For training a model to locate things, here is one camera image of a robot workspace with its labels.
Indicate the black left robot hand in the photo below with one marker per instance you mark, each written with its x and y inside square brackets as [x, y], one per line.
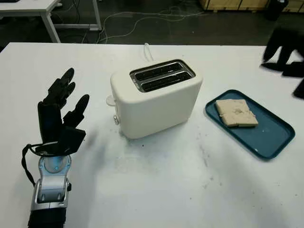
[48, 121]

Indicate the pale bread slice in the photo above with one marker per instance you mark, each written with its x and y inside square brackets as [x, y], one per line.
[237, 112]

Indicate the white toaster lever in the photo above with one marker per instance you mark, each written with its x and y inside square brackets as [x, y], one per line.
[110, 101]

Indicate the silver toaster dial knob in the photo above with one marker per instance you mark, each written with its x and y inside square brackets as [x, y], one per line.
[116, 120]

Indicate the white two-slot toaster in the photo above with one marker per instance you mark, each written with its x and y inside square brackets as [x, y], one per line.
[161, 107]

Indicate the blue plastic tray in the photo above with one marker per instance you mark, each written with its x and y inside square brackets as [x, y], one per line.
[266, 140]

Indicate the white office desk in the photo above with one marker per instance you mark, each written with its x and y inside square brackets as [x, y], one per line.
[23, 6]

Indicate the wooden crate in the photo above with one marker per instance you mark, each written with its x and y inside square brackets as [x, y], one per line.
[225, 4]

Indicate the person in black clothes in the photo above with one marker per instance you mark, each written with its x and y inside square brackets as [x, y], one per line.
[278, 52]

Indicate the black waste bin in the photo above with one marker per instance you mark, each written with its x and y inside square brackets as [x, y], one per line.
[275, 10]

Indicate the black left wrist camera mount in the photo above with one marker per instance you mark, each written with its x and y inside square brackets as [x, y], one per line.
[71, 140]

